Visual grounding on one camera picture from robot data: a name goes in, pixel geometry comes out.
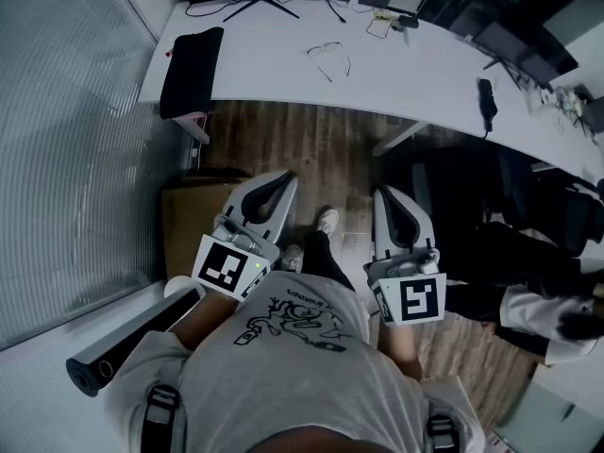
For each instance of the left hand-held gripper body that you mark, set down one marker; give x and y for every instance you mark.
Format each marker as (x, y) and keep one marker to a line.
(225, 264)

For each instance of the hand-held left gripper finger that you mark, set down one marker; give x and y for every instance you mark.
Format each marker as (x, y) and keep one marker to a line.
(238, 198)
(282, 206)

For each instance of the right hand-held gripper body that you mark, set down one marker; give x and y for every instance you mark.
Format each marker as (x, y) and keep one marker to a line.
(415, 295)

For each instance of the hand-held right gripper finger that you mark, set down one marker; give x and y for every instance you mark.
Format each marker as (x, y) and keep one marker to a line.
(417, 220)
(381, 224)

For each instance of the thin-framed glasses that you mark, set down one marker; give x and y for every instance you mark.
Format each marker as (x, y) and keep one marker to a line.
(324, 47)

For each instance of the person's left forearm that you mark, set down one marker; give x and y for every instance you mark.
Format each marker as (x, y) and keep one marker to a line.
(207, 321)

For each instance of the person's right forearm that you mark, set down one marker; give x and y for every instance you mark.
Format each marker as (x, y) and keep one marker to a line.
(398, 347)

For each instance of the person's white shoe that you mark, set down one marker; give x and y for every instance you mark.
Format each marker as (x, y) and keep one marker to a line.
(328, 220)
(292, 257)

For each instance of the brown cardboard box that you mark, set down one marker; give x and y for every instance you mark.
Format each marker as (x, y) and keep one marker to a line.
(189, 220)

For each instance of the white round cap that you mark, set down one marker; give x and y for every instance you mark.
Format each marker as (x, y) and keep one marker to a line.
(175, 285)

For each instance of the person's black trouser leg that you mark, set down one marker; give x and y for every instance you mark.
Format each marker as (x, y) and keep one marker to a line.
(325, 260)

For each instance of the white table leg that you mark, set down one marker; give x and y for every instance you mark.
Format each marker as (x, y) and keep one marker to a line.
(193, 128)
(398, 137)

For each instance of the black office chair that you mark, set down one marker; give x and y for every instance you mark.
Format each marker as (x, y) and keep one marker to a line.
(528, 191)

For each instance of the grey and black cylinder device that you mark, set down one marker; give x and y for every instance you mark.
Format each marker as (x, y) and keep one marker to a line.
(132, 335)

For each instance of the person's grey printed t-shirt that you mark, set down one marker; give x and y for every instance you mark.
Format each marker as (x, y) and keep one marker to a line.
(283, 385)

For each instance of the black padded sleeve bag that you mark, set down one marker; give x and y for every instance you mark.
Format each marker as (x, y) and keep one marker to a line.
(191, 73)

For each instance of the window blinds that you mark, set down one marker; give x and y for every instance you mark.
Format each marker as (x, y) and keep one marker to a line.
(71, 135)

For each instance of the dark pen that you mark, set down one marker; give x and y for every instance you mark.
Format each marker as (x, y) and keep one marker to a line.
(568, 411)

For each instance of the black power adapter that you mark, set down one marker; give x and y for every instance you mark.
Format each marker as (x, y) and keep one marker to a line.
(407, 21)

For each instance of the black laptop with stand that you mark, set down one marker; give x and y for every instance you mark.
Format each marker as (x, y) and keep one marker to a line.
(524, 47)

